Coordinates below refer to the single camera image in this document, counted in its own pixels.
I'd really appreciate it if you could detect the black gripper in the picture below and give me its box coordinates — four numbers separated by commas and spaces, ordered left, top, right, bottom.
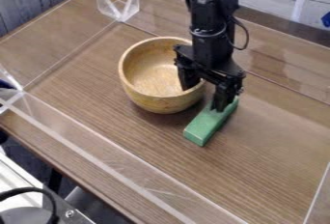
174, 31, 246, 112

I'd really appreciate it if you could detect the brown wooden bowl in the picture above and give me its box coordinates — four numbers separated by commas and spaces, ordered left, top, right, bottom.
119, 37, 206, 114

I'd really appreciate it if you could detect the green rectangular block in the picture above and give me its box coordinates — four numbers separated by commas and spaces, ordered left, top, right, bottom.
183, 98, 238, 147

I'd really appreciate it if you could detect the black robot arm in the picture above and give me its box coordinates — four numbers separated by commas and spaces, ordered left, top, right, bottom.
174, 0, 249, 112

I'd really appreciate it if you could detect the white container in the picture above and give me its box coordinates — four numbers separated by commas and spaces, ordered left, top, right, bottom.
291, 0, 330, 31

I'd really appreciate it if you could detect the clear acrylic front barrier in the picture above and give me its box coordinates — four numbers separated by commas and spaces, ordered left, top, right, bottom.
0, 65, 247, 224

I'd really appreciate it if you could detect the clear acrylic corner bracket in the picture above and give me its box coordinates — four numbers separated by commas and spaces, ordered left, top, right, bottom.
96, 0, 141, 22

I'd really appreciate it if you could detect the grey metal bracket with screw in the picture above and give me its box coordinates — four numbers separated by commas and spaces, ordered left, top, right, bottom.
43, 185, 95, 224

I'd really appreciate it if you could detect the black cable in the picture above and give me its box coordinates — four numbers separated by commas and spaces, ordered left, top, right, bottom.
0, 186, 59, 224

